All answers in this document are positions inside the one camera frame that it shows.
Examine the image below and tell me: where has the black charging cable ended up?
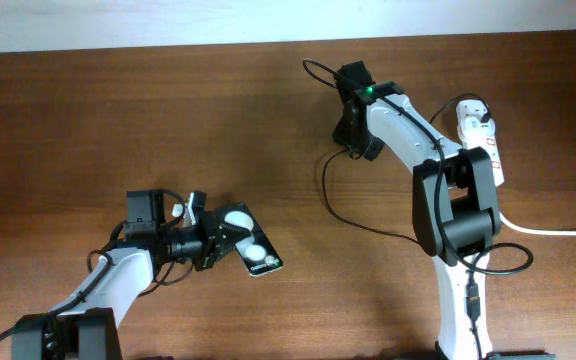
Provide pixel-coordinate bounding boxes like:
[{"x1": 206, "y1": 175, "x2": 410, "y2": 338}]
[{"x1": 321, "y1": 92, "x2": 493, "y2": 246}]

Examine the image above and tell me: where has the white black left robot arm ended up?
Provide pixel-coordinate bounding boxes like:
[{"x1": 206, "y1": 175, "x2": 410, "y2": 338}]
[{"x1": 11, "y1": 207, "x2": 256, "y2": 359}]

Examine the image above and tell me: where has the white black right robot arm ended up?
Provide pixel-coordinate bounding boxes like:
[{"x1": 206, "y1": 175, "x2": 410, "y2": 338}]
[{"x1": 329, "y1": 61, "x2": 501, "y2": 359}]

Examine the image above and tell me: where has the white charger plug adapter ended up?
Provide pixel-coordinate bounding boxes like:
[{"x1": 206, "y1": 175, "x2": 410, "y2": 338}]
[{"x1": 456, "y1": 99, "x2": 493, "y2": 127}]

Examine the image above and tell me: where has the white power strip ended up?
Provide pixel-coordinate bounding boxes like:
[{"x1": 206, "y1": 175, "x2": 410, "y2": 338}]
[{"x1": 457, "y1": 117, "x2": 505, "y2": 187}]

